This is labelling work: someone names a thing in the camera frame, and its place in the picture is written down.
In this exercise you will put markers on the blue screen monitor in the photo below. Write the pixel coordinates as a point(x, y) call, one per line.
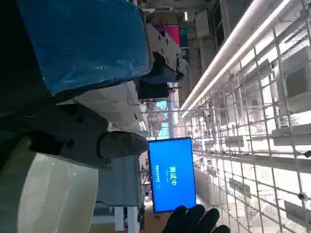
point(171, 174)

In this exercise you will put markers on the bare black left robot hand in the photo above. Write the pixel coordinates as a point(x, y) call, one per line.
point(80, 43)

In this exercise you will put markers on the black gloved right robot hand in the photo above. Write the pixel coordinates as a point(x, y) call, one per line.
point(192, 221)

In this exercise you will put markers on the white ceiling light strip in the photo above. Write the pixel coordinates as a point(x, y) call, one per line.
point(233, 46)

